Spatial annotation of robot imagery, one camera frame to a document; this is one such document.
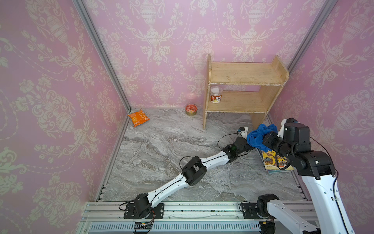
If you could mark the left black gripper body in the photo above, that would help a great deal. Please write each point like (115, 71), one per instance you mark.
(246, 147)

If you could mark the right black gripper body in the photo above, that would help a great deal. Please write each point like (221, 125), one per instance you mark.
(275, 142)

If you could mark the blue cloth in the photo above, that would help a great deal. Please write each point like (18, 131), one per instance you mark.
(255, 138)

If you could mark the colourful sunflower magazine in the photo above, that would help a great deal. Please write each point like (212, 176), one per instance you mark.
(271, 171)

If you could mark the yellow history picture book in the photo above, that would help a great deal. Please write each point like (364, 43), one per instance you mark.
(274, 161)

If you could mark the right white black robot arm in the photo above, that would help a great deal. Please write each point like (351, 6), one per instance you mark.
(318, 173)

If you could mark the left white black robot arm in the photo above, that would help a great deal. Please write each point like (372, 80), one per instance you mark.
(191, 174)

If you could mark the white red cup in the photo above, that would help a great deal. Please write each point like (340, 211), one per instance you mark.
(216, 94)

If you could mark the wooden two-tier shelf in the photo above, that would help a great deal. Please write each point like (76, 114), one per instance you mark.
(256, 87)

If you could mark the orange snack bag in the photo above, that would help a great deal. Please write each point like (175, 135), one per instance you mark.
(138, 118)

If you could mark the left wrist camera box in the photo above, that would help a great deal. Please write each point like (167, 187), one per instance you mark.
(243, 131)

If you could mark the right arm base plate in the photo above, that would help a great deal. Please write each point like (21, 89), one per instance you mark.
(254, 210)

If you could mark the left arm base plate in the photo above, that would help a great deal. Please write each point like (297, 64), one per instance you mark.
(131, 213)

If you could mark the right aluminium corner post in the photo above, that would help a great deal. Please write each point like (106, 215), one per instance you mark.
(299, 94)

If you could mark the aluminium corner post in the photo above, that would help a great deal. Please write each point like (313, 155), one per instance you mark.
(299, 94)
(94, 36)

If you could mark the aluminium front rail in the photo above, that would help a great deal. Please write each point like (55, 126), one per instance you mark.
(214, 217)

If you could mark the left aluminium corner post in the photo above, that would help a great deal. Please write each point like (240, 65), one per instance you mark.
(94, 36)

